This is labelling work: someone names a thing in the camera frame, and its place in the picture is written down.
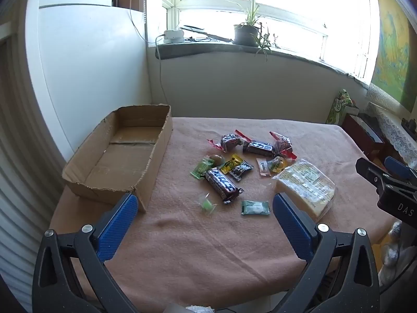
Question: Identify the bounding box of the dark chocolate bar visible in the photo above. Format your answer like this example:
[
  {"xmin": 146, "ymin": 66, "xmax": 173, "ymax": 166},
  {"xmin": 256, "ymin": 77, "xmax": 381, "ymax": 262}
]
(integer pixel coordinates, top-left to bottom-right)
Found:
[
  {"xmin": 205, "ymin": 167, "xmax": 244, "ymax": 204},
  {"xmin": 243, "ymin": 140, "xmax": 276, "ymax": 157}
]

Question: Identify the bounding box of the grey window sill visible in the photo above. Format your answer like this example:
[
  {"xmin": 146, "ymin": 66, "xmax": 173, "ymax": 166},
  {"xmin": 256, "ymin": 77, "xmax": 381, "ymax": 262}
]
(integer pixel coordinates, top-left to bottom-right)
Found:
[{"xmin": 155, "ymin": 41, "xmax": 369, "ymax": 88}]

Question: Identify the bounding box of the thin white cable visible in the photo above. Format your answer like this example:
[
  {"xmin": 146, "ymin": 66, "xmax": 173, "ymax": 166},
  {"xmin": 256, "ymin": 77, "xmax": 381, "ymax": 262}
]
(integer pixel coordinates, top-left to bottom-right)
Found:
[{"xmin": 128, "ymin": 0, "xmax": 157, "ymax": 44}]

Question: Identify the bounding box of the white lace cloth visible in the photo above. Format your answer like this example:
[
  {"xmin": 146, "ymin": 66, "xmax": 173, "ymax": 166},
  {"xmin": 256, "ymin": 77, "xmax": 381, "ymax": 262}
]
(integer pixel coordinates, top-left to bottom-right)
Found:
[{"xmin": 365, "ymin": 83, "xmax": 417, "ymax": 167}]

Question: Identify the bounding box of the white refrigerator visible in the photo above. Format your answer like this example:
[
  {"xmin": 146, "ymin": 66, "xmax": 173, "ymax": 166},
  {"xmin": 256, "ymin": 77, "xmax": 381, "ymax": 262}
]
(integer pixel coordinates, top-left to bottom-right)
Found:
[{"xmin": 24, "ymin": 0, "xmax": 147, "ymax": 164}]

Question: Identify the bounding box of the red-edged clear candy packet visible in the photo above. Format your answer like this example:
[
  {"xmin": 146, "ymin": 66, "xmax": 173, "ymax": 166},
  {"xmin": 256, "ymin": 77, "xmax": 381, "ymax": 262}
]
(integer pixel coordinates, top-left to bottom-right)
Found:
[
  {"xmin": 207, "ymin": 130, "xmax": 250, "ymax": 153},
  {"xmin": 269, "ymin": 131, "xmax": 298, "ymax": 160}
]

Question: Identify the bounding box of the cardboard box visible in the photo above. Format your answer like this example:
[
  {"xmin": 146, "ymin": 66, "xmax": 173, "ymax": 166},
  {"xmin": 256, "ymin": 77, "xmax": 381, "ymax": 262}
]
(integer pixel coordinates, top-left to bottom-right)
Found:
[{"xmin": 62, "ymin": 104, "xmax": 173, "ymax": 213}]

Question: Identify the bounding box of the potted spider plant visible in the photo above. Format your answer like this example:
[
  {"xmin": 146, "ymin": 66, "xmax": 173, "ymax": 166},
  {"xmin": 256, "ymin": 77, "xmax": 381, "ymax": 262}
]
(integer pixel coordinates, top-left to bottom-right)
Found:
[{"xmin": 226, "ymin": 0, "xmax": 281, "ymax": 61}]

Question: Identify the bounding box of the yellow and black candy packet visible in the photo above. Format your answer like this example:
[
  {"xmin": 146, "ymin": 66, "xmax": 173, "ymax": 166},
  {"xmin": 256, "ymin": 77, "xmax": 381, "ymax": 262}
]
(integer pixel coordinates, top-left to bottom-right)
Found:
[{"xmin": 220, "ymin": 155, "xmax": 254, "ymax": 181}]

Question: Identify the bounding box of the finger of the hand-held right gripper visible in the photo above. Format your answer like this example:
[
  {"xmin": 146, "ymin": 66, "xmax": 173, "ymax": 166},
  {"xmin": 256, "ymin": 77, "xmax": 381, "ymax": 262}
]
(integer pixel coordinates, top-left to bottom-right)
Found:
[
  {"xmin": 355, "ymin": 157, "xmax": 396, "ymax": 190},
  {"xmin": 384, "ymin": 156, "xmax": 417, "ymax": 181}
]

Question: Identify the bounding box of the yellow-green wall poster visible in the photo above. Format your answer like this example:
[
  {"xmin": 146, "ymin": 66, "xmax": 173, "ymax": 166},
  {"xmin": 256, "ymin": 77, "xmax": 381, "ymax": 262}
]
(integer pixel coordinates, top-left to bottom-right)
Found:
[{"xmin": 371, "ymin": 0, "xmax": 417, "ymax": 111}]

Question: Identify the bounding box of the pink sachet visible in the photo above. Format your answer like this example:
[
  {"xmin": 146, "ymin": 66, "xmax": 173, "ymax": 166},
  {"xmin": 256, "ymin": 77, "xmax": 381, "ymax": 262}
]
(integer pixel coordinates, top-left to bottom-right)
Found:
[{"xmin": 256, "ymin": 157, "xmax": 272, "ymax": 177}]

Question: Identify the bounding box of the teal mint candy packet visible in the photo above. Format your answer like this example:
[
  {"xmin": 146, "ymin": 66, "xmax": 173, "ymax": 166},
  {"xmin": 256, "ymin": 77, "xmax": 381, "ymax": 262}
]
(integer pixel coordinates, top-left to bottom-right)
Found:
[{"xmin": 241, "ymin": 200, "xmax": 270, "ymax": 216}]

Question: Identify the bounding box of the small light green candy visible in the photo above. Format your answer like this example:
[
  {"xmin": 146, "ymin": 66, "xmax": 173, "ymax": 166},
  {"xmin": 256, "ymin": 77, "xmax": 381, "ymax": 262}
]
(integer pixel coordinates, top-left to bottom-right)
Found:
[{"xmin": 199, "ymin": 194, "xmax": 217, "ymax": 215}]

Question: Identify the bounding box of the packed sliced bread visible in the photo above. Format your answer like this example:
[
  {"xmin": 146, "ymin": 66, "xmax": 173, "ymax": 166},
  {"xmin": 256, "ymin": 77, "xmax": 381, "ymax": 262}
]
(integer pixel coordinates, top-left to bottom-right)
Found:
[{"xmin": 272, "ymin": 159, "xmax": 337, "ymax": 221}]

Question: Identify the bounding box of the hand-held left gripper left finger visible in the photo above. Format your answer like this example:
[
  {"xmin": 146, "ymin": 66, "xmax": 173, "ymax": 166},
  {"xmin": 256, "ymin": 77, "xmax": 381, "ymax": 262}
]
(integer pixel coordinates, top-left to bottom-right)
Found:
[{"xmin": 32, "ymin": 192, "xmax": 139, "ymax": 313}]

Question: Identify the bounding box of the grey power cable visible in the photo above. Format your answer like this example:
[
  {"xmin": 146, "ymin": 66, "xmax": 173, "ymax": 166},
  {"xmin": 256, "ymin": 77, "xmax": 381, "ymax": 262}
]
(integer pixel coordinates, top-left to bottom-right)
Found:
[{"xmin": 155, "ymin": 33, "xmax": 167, "ymax": 105}]

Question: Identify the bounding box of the dark red cabinet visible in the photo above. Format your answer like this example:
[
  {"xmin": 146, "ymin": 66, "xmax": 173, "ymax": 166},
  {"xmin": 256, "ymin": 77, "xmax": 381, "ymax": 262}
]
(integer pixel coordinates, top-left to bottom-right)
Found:
[{"xmin": 340, "ymin": 112, "xmax": 391, "ymax": 160}]

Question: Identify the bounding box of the green patterned bag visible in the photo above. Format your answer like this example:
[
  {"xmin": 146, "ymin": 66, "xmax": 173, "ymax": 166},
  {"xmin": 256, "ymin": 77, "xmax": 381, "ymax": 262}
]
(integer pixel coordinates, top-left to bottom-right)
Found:
[{"xmin": 326, "ymin": 89, "xmax": 359, "ymax": 126}]

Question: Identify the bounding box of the white power adapter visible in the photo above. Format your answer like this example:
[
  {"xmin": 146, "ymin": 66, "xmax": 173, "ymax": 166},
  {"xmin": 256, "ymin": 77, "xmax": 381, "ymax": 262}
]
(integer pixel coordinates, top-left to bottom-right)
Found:
[{"xmin": 163, "ymin": 30, "xmax": 185, "ymax": 44}]

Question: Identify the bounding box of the yellow-green candy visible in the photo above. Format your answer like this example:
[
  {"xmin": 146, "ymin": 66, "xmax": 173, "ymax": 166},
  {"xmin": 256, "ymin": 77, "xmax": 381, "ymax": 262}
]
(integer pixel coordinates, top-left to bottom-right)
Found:
[{"xmin": 267, "ymin": 156, "xmax": 289, "ymax": 173}]

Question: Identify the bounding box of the green candy packet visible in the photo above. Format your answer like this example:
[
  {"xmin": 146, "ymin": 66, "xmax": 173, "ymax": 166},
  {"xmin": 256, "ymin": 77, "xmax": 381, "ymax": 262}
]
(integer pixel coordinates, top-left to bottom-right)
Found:
[{"xmin": 191, "ymin": 157, "xmax": 214, "ymax": 180}]

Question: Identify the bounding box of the person's right hand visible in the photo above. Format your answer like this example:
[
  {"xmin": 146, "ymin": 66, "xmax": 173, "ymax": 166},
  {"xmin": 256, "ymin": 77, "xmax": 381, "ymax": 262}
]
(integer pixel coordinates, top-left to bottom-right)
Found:
[{"xmin": 379, "ymin": 220, "xmax": 413, "ymax": 286}]

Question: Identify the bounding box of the white ribbed panel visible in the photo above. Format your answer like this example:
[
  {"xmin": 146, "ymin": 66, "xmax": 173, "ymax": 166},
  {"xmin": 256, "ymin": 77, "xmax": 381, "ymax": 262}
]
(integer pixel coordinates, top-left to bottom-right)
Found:
[{"xmin": 0, "ymin": 137, "xmax": 62, "ymax": 300}]

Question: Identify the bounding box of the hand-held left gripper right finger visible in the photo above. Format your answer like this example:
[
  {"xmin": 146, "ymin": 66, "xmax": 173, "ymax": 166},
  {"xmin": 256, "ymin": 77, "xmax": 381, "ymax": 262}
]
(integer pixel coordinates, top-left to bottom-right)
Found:
[{"xmin": 272, "ymin": 192, "xmax": 381, "ymax": 313}]

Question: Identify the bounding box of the dark flat stick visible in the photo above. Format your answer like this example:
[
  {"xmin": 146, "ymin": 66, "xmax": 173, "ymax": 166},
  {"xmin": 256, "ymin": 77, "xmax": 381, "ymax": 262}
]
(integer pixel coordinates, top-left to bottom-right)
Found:
[{"xmin": 179, "ymin": 24, "xmax": 234, "ymax": 43}]

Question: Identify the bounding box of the pink tablecloth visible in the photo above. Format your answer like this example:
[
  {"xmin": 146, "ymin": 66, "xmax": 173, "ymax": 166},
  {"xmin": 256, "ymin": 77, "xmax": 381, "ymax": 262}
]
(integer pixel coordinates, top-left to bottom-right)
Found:
[{"xmin": 49, "ymin": 117, "xmax": 391, "ymax": 313}]

